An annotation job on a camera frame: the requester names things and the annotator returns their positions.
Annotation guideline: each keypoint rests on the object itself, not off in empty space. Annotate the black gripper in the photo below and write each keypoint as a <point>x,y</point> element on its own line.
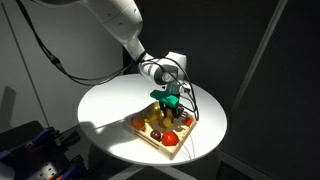
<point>173,112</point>

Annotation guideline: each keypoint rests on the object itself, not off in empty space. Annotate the yellow lemon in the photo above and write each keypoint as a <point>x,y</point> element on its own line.
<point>166,122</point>

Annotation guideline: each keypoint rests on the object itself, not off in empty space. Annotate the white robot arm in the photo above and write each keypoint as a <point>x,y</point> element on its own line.
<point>122,19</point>

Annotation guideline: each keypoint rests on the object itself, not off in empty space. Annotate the wooden tray box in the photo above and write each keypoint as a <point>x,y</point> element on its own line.
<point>179,128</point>

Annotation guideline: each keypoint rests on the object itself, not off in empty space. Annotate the small red strawberry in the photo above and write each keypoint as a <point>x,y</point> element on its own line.
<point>188,121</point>

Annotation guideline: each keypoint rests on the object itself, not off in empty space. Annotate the yellow banana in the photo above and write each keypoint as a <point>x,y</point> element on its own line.
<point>152,114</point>

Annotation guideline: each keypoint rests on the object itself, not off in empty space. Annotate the red apple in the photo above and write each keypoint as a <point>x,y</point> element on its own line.
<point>170,139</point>

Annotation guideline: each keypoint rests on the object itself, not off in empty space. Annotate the dark purple plum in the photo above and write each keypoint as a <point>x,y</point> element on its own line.
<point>155,134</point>

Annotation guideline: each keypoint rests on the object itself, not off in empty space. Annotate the orange fruit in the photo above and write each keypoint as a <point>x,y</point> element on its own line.
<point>138,123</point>

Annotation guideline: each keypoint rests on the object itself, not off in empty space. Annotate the round white table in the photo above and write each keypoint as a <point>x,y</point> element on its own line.
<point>104,108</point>

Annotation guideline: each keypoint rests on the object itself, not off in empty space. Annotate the purple clamp lower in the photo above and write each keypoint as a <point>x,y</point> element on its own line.
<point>73,170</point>

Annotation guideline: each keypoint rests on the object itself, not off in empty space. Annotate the purple clamp with orange tip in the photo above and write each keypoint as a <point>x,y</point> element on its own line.
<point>45,139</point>

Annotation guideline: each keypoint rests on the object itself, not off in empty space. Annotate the perforated metal plate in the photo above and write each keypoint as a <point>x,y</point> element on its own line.
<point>45,172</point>

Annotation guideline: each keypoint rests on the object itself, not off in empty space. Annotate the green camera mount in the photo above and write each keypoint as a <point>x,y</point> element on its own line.
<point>165,98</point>

